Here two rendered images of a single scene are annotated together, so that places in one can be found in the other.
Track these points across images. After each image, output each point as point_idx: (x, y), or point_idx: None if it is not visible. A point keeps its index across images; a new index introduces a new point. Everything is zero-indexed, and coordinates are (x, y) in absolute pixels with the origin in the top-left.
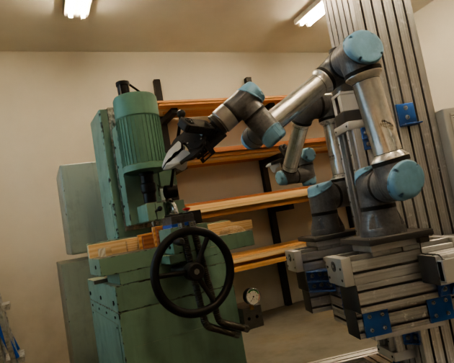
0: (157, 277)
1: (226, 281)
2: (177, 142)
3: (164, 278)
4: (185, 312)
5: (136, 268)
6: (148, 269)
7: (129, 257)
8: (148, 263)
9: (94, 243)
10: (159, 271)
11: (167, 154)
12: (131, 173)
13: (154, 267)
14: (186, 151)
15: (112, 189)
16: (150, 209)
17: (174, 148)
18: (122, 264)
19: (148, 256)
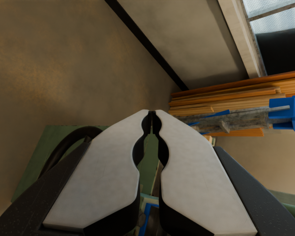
0: (85, 131)
1: None
2: (234, 212)
3: None
4: (50, 155)
5: (145, 151)
6: (138, 165)
7: (158, 146)
8: (143, 167)
9: (212, 144)
10: None
11: (189, 130)
12: None
13: (93, 130)
14: (93, 210)
15: None
16: None
17: (204, 169)
18: (155, 136)
19: (149, 170)
